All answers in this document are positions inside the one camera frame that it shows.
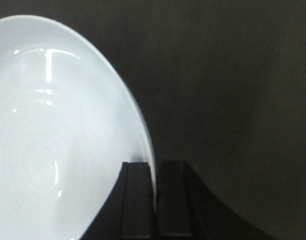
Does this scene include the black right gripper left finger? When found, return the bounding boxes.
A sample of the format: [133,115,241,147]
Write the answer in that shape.
[82,162,153,240]

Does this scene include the light blue round tray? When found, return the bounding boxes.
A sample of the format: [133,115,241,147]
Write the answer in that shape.
[0,15,156,240]

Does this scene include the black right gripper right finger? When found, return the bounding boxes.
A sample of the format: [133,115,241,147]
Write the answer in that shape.
[156,160,272,240]

